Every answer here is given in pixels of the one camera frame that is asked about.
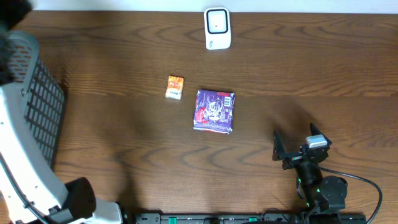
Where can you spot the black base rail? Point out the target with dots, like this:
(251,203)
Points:
(269,217)

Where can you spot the white barcode scanner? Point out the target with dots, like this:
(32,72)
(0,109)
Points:
(217,28)

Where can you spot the purple snack packet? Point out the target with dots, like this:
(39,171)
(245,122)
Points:
(214,111)

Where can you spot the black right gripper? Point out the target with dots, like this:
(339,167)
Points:
(279,150)

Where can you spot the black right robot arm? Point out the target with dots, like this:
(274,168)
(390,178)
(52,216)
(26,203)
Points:
(323,194)

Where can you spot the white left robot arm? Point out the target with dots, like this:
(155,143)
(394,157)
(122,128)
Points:
(32,191)

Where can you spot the orange small snack box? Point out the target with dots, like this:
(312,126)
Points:
(174,87)

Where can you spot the black mesh plastic basket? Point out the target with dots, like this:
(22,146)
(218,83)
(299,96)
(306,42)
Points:
(43,100)

